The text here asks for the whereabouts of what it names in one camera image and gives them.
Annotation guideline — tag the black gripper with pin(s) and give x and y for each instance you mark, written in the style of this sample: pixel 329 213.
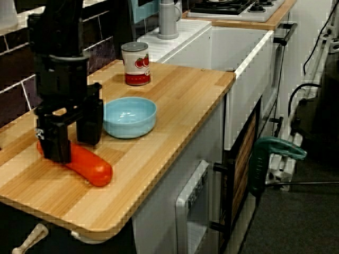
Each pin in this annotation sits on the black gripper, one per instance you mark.
pixel 63 79

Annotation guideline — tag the white counter cabinet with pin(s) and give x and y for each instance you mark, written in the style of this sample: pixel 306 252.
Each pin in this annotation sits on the white counter cabinet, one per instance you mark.
pixel 159 211

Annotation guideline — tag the wood look oven door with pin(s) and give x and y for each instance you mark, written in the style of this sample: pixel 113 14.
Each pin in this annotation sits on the wood look oven door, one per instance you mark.
pixel 243 158

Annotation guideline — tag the light blue plastic bowl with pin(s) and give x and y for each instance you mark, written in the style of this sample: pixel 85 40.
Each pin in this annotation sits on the light blue plastic bowl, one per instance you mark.
pixel 127 124

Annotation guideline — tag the dark tiled backsplash panel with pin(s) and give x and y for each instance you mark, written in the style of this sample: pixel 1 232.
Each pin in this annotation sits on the dark tiled backsplash panel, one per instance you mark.
pixel 13 66

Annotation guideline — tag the red toy sausage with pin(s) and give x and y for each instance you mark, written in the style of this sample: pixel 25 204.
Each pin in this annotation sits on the red toy sausage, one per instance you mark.
pixel 90 166

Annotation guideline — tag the white metal frame stand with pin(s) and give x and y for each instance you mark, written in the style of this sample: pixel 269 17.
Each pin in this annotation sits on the white metal frame stand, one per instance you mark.
pixel 324 39

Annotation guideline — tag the tomato soup can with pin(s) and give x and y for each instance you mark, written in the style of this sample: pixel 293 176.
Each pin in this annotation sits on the tomato soup can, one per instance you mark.
pixel 136 63

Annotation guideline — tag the toy stove top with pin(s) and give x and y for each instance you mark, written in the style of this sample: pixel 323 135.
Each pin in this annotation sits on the toy stove top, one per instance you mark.
pixel 254 16

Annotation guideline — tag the white bracket under counter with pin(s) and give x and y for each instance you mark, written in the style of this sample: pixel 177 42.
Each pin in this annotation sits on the white bracket under counter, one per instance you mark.
pixel 90 239

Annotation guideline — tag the grey toy dishwasher door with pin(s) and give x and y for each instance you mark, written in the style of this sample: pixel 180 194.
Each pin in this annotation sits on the grey toy dishwasher door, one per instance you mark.
pixel 181 211

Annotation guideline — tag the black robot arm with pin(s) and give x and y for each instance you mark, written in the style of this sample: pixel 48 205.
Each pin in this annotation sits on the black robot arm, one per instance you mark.
pixel 61 26

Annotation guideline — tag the white toy sink unit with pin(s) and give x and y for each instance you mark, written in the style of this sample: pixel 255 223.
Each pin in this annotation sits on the white toy sink unit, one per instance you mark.
pixel 225 47

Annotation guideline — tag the dark olive bag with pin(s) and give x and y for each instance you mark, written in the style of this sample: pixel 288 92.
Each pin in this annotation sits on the dark olive bag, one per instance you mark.
pixel 325 119

